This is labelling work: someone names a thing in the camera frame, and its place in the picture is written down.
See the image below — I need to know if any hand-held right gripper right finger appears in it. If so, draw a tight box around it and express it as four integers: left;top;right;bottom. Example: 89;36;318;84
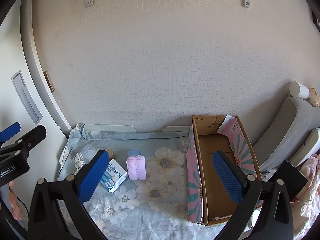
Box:
212;151;294;240

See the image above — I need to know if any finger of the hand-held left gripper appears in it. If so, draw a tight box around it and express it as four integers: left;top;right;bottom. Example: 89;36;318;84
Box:
14;125;47;153
0;122;21;143

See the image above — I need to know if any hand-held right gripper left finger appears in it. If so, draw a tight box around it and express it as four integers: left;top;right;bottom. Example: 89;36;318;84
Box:
27;149;110;240

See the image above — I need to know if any small white patterned box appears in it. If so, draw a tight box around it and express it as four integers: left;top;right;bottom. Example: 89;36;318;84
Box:
74;152;86;173

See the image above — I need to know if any clear plastic packet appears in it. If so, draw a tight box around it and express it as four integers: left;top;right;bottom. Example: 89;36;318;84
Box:
81;144;100;163

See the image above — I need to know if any white and blue carton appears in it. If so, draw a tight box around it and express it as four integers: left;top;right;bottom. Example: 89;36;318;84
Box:
100;158;128;193

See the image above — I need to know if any pink striped cardboard box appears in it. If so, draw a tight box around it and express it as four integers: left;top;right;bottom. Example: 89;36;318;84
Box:
186;114;264;225

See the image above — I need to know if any pink fluffy cloth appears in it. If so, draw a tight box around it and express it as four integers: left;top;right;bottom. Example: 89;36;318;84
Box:
126;155;147;180

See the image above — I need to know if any person's left hand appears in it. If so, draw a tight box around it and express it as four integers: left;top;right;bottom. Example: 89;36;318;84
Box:
7;181;24;221

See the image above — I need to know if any black flat object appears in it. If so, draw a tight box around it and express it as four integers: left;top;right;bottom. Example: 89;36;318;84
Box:
269;160;308;198

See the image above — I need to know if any floral bed sheet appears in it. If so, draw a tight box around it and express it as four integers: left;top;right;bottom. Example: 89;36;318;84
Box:
57;123;250;240

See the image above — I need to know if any grey cushion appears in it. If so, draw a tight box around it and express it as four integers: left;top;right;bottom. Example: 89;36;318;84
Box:
251;96;320;173

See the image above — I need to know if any white wardrobe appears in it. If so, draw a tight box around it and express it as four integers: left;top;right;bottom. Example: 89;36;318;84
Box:
0;0;74;180

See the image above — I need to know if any pink blanket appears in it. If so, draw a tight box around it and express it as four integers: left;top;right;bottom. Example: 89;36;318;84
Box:
290;154;320;240

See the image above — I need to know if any white cushion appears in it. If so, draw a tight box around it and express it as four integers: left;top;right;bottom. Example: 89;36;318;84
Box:
287;127;320;168

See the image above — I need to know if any white cup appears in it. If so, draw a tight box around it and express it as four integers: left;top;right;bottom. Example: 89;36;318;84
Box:
289;81;310;100

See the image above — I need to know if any brown crumpled paper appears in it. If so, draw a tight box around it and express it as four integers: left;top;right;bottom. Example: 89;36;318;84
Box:
308;87;320;108

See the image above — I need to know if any grey recessed door handle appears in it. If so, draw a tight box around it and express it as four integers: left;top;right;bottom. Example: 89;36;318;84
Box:
11;70;43;125

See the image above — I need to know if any brown wall block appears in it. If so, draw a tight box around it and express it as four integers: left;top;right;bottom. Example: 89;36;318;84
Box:
44;70;56;92

